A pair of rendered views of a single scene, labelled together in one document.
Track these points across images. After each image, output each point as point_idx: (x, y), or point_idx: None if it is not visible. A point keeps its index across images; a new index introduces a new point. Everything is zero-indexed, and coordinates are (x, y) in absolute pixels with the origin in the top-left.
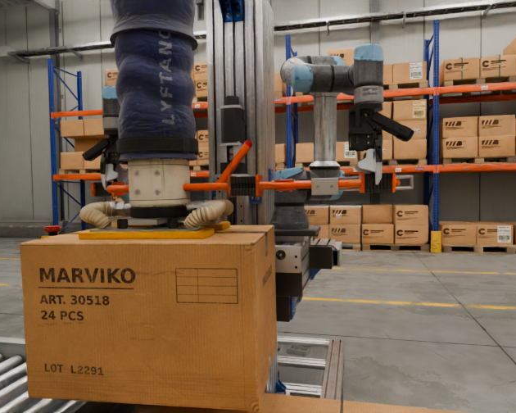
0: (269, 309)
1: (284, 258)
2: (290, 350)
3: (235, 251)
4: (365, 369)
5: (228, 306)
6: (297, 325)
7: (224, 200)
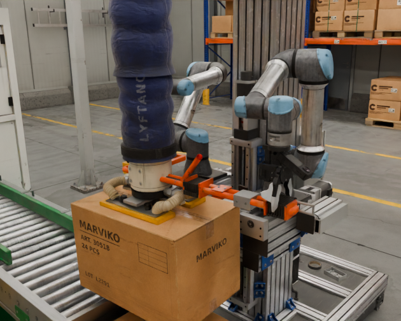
0: (217, 270)
1: (253, 227)
2: (326, 272)
3: (165, 242)
4: None
5: (163, 273)
6: (377, 239)
7: None
